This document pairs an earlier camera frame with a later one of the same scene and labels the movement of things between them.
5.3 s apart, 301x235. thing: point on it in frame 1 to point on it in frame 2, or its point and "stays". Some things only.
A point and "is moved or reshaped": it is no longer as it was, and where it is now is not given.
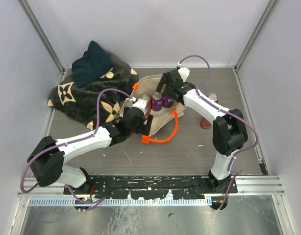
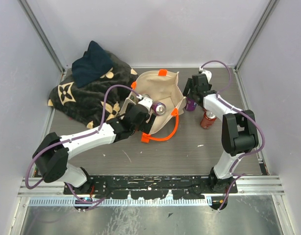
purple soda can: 157,101 is moved or reshaped
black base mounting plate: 154,187 stays
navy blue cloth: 93,63 stays
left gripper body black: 137,130 stays
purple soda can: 167,102 is moved or reshaped
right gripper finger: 162,82 to 188,87
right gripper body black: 168,90 to 210,86
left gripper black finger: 146,128 stays
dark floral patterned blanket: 80,104 stays
